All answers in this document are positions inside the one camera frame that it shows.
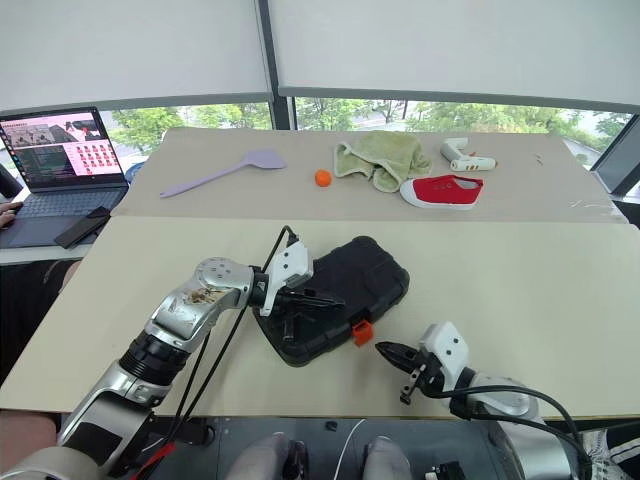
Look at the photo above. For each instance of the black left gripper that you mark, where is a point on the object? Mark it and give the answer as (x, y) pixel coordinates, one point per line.
(295, 304)

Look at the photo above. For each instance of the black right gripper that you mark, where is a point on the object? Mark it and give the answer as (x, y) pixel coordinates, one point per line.
(427, 375)

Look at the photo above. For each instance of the black plastic tool case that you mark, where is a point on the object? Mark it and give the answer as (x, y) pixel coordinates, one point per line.
(365, 280)

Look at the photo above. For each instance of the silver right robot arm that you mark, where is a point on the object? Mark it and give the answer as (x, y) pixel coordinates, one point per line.
(520, 415)

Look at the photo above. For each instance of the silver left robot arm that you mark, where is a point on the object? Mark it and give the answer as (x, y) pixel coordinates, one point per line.
(175, 310)

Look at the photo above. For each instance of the person bare hand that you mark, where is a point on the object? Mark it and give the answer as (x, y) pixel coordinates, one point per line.
(9, 214)

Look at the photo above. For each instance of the grey rounded shape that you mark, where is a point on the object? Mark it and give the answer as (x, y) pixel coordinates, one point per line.
(387, 460)
(270, 457)

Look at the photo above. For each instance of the small black box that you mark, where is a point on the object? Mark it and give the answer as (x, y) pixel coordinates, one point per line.
(445, 472)

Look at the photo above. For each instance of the small orange ball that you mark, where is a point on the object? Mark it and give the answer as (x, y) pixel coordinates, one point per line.
(323, 178)

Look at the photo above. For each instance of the purple silicone spatula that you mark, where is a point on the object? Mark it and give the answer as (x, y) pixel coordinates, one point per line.
(262, 160)

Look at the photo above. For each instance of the red white canvas shoe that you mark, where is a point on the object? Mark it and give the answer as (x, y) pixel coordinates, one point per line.
(445, 192)

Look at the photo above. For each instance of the green towel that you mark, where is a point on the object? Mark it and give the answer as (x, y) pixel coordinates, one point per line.
(385, 155)

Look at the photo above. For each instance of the dark window mullion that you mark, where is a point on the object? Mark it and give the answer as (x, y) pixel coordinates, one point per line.
(282, 112)

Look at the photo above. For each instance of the white glue gun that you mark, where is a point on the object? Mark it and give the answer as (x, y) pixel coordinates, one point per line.
(470, 162)

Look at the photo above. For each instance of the bystander striped black white clothing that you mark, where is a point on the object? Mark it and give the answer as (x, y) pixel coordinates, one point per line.
(615, 455)

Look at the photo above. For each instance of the black smartphone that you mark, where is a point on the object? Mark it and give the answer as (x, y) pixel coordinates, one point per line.
(82, 227)

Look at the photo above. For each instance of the person in dark shirt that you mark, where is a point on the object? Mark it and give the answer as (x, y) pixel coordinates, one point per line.
(25, 310)

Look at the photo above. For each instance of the open grey laptop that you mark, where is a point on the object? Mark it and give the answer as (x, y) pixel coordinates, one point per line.
(60, 170)

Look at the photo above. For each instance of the white roller blind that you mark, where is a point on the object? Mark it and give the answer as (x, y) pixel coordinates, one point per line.
(450, 45)
(130, 45)

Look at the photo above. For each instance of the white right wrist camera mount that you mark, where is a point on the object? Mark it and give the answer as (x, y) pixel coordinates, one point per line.
(447, 345)

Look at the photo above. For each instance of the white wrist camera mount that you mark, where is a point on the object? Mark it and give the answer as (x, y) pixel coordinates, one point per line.
(447, 345)
(290, 265)

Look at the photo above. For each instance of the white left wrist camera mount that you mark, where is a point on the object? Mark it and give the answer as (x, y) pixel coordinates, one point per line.
(290, 265)

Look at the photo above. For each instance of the black under-table bracket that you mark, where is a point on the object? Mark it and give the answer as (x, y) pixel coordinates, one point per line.
(197, 431)

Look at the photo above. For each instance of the dark slanted window frame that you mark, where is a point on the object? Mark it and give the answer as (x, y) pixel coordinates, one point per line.
(617, 160)

